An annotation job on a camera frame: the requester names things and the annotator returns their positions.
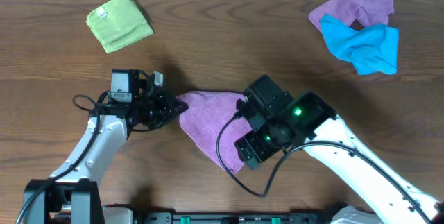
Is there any purple microfiber cloth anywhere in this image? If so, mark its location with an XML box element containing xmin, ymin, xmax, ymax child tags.
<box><xmin>177</xmin><ymin>91</ymin><xmax>252</xmax><ymax>174</ymax></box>

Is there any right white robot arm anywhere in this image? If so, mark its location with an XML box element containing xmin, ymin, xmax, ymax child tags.
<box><xmin>235</xmin><ymin>92</ymin><xmax>443</xmax><ymax>223</ymax></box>

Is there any folded green cloth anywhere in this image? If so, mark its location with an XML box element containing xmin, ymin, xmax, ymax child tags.
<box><xmin>86</xmin><ymin>0</ymin><xmax>154</xmax><ymax>53</ymax></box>

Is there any crumpled blue cloth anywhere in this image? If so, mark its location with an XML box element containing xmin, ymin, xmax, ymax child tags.
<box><xmin>319</xmin><ymin>14</ymin><xmax>400</xmax><ymax>76</ymax></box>

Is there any purple cloth at back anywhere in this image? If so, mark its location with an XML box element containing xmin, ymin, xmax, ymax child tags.
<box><xmin>308</xmin><ymin>0</ymin><xmax>395</xmax><ymax>31</ymax></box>

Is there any right black cable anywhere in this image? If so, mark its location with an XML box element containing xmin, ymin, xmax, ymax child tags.
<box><xmin>215</xmin><ymin>112</ymin><xmax>434</xmax><ymax>224</ymax></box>

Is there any black cable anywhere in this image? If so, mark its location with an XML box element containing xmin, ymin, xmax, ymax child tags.
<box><xmin>15</xmin><ymin>90</ymin><xmax>112</xmax><ymax>224</ymax></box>
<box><xmin>215</xmin><ymin>112</ymin><xmax>434</xmax><ymax>224</ymax></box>

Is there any left black cable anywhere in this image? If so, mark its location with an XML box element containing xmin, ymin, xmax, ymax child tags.
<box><xmin>15</xmin><ymin>90</ymin><xmax>112</xmax><ymax>224</ymax></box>

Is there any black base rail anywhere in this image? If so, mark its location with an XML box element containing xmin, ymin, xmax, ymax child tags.
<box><xmin>133</xmin><ymin>212</ymin><xmax>331</xmax><ymax>224</ymax></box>

